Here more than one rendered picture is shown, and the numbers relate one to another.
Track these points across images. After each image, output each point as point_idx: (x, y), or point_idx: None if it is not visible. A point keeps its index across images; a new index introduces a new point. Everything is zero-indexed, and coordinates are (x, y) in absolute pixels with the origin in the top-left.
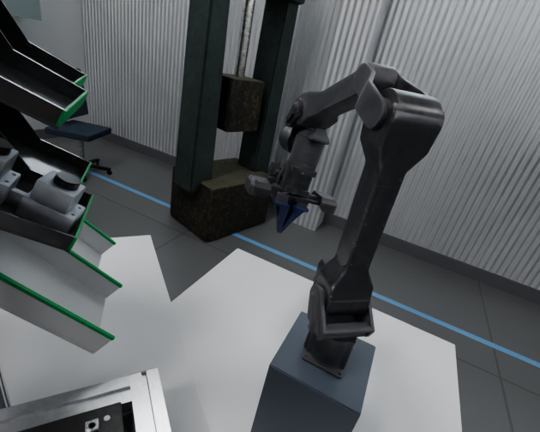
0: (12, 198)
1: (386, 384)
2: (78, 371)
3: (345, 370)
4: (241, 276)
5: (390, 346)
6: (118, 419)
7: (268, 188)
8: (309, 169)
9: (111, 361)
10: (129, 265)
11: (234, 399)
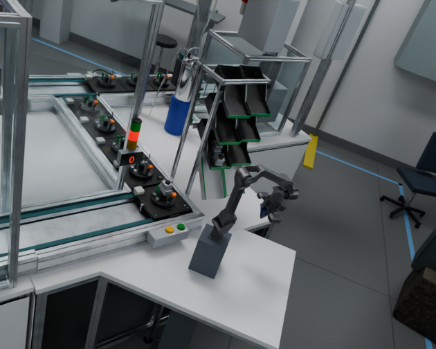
0: (214, 154)
1: (234, 300)
2: (203, 211)
3: (211, 239)
4: (273, 252)
5: (259, 310)
6: (187, 209)
7: (261, 196)
8: (271, 199)
9: (210, 217)
10: (255, 214)
11: None
